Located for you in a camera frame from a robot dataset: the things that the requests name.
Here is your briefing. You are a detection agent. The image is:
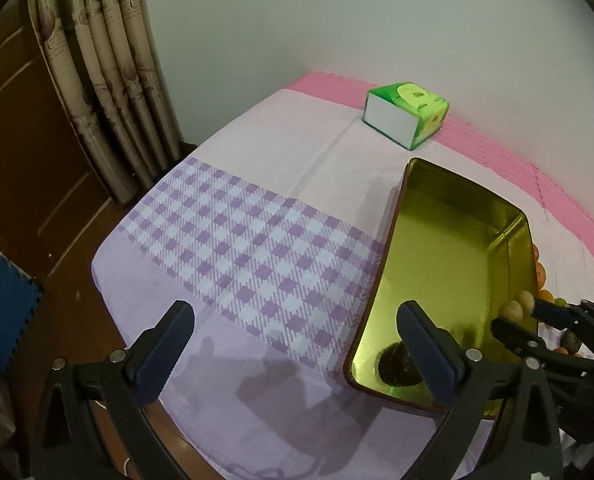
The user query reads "green tissue box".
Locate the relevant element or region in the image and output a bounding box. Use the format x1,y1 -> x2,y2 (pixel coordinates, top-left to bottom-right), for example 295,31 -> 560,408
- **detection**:
362,81 -> 450,152

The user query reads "blue foam mat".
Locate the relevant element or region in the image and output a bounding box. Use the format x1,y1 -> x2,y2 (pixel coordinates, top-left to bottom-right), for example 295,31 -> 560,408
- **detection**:
0,230 -> 45,378

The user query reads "beige patterned curtain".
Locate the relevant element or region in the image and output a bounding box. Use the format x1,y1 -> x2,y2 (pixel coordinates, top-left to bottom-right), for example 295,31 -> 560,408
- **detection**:
27,0 -> 183,206

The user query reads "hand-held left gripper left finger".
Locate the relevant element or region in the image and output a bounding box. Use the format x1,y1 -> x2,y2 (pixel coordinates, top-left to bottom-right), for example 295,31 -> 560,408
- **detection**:
30,300 -> 195,480

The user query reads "gold metal tin box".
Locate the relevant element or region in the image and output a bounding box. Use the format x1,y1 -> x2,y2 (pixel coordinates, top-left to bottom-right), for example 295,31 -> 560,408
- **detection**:
344,157 -> 538,418

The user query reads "brown wooden door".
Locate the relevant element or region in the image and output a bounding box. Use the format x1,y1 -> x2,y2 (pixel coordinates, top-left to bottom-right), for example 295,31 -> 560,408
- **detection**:
0,25 -> 128,286

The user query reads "purple checked cloth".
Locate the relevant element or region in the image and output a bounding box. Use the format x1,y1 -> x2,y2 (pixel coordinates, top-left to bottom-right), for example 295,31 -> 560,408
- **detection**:
91,87 -> 594,480

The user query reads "pink foam mat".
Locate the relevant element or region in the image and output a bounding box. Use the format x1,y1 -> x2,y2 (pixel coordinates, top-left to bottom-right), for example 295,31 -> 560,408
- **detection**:
287,71 -> 594,273

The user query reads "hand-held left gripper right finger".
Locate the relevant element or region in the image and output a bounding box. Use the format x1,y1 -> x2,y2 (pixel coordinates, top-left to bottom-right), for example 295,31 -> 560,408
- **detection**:
396,300 -> 562,480

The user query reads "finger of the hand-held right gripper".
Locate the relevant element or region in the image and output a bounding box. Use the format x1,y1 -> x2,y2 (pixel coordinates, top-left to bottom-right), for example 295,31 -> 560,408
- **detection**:
533,298 -> 594,341
491,316 -> 594,376

